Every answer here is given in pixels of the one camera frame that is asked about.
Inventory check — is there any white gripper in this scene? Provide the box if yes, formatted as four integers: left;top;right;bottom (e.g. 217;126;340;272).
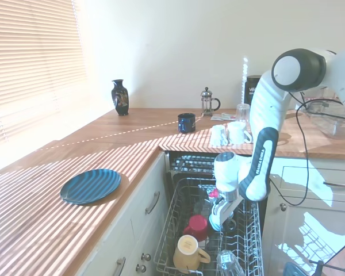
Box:
211;198;244;231

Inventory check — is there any pale blue mug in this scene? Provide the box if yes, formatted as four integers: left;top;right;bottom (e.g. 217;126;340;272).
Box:
209;214;224;232

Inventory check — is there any red mug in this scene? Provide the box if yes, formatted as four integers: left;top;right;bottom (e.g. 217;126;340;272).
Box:
183;214;209;242

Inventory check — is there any yellow ceramic mug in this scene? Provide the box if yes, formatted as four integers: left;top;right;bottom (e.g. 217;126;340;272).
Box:
172;235;211;274

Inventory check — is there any white cabinet beside dishwasher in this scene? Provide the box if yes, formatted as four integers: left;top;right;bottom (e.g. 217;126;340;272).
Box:
261;156;345;276

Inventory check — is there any metal dishwasher cutlery tray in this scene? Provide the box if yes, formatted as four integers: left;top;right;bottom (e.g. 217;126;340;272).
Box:
169;154;219;175

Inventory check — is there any built-in dishwasher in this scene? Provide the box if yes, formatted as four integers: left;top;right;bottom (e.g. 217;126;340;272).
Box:
163;151;270;276

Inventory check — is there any white ceramic mug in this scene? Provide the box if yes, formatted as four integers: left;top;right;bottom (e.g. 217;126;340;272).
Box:
209;125;229;146
227;121;254;144

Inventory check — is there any navy mug with white print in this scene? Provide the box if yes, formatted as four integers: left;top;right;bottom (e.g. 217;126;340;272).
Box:
177;113;196;134

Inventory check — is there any dark rounded rectangular pad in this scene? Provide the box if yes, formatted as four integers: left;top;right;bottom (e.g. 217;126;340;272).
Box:
283;261;305;276

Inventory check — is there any white cabinet under window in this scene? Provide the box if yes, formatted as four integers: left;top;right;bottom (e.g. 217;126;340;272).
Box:
74;152;170;276

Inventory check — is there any colourful coaster card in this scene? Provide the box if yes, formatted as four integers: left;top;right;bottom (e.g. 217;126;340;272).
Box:
211;113;238;121

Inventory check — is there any clear upturned drinking glass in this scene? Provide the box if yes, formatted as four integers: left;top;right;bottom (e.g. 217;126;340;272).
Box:
236;103;251;123

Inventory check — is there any glass French press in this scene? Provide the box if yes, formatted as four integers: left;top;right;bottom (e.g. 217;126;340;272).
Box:
200;87;221;117

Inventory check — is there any black protein powder tub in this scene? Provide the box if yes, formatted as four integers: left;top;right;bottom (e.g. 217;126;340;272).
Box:
246;75;262;106

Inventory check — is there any clear plastic storage container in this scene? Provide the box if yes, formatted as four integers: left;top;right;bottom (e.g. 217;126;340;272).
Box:
304;97;345;139

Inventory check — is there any blue round plate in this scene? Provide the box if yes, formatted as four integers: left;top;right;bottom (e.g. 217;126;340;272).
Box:
60;168;122;205

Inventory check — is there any dark blue painted vase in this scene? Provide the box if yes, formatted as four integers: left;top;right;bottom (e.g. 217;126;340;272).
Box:
111;79;129;116

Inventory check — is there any wide wooden window blind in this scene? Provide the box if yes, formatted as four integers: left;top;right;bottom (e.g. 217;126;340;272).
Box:
0;0;87;155

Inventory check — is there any metal wire dishwasher rack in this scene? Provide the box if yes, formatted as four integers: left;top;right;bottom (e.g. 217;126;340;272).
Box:
154;177;264;276

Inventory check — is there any metal bar drawer handle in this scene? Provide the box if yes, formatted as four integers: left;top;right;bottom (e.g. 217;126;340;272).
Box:
323;180;345;189
114;257;127;276
145;191;161;215

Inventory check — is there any black camera stand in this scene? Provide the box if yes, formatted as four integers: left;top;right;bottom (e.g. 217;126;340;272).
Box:
309;258;345;276

